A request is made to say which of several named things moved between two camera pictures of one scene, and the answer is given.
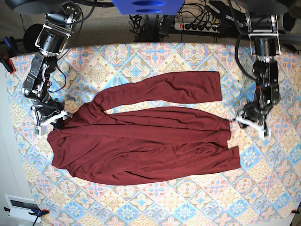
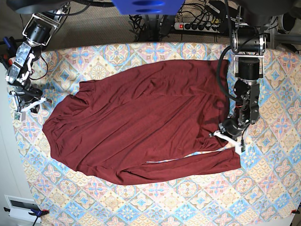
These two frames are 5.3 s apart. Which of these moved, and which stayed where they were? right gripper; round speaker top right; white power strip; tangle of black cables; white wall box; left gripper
Moved: right gripper; left gripper
Stayed: tangle of black cables; round speaker top right; white power strip; white wall box
